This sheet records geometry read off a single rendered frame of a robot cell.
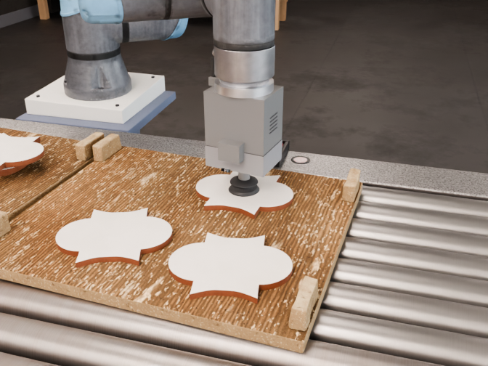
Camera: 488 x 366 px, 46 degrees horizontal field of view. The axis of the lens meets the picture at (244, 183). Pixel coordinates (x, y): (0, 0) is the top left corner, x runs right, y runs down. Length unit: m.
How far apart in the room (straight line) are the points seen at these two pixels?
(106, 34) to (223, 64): 0.61
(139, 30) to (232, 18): 0.63
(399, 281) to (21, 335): 0.41
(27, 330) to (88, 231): 0.15
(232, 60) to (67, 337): 0.35
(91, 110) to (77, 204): 0.50
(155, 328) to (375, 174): 0.46
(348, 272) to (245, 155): 0.19
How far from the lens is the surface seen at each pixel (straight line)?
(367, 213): 0.81
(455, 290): 0.69
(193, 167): 0.88
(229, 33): 0.68
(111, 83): 1.30
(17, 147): 0.92
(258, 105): 0.70
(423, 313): 0.65
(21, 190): 0.86
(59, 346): 0.61
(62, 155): 0.96
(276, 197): 0.77
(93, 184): 0.85
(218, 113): 0.73
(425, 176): 0.93
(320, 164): 0.94
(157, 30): 1.30
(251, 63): 0.69
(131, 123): 1.25
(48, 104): 1.32
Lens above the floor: 1.31
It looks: 27 degrees down
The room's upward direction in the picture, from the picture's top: straight up
